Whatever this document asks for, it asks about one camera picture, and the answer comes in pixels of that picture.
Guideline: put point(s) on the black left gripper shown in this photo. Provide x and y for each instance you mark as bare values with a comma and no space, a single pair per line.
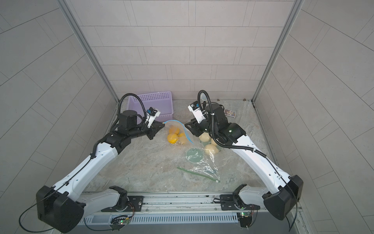
152,131

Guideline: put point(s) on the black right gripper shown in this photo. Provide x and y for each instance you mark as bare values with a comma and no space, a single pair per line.
196,127

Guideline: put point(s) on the yellow pear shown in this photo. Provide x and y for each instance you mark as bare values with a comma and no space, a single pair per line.
182,139
172,138
174,130

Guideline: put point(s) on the blue zip-top bag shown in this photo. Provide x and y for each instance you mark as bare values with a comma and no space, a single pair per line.
183,129

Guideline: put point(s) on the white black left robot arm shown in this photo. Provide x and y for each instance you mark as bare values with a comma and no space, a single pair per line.
63,205

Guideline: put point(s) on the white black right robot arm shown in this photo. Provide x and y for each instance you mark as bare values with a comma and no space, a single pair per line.
282,192

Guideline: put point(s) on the green zip-top bag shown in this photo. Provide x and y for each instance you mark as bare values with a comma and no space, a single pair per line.
193,160

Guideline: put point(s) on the pale round fruit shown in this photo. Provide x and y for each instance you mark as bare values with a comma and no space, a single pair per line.
205,137
213,142
211,150

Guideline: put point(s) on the purple plastic basket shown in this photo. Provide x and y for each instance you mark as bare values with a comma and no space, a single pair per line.
159,100

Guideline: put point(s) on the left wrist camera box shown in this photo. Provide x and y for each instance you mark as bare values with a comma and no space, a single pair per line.
152,114

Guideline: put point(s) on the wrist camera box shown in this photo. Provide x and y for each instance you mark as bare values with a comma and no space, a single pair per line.
196,111
152,114

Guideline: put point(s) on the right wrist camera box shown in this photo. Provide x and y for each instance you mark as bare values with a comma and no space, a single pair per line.
196,111

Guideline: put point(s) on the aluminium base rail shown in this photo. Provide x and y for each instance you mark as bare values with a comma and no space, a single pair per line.
175,208

